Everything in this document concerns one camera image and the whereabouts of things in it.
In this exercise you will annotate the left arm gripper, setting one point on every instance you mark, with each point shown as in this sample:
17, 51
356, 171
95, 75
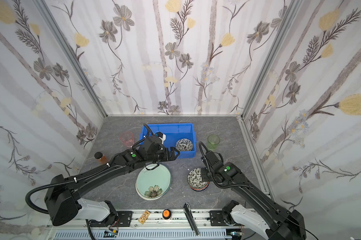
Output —
168, 153

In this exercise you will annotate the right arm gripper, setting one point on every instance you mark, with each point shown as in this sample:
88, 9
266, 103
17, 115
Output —
204, 174

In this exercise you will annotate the black white patterned bowl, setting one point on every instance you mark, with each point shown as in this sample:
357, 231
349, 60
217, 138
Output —
184, 145

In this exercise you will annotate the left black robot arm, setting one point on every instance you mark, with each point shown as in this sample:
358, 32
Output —
63, 199

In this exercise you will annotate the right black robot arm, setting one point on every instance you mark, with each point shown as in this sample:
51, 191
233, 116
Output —
270, 220

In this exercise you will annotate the blue plastic bin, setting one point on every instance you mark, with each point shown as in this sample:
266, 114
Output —
176, 132

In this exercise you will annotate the green glass cup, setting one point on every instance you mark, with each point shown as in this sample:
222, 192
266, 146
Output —
212, 142

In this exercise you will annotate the green floral plate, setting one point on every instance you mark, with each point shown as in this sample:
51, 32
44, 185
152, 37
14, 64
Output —
153, 182

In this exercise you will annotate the pink glass cup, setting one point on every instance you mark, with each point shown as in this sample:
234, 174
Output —
127, 139

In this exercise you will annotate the orange round button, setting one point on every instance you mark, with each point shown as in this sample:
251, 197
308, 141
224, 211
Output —
166, 214

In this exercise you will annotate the small wooden tag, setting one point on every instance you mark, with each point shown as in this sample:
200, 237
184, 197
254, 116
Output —
144, 217

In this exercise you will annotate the brown spice jar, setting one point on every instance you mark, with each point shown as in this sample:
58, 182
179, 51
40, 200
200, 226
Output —
101, 158

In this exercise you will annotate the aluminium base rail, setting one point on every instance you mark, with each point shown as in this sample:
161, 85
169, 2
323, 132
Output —
154, 228

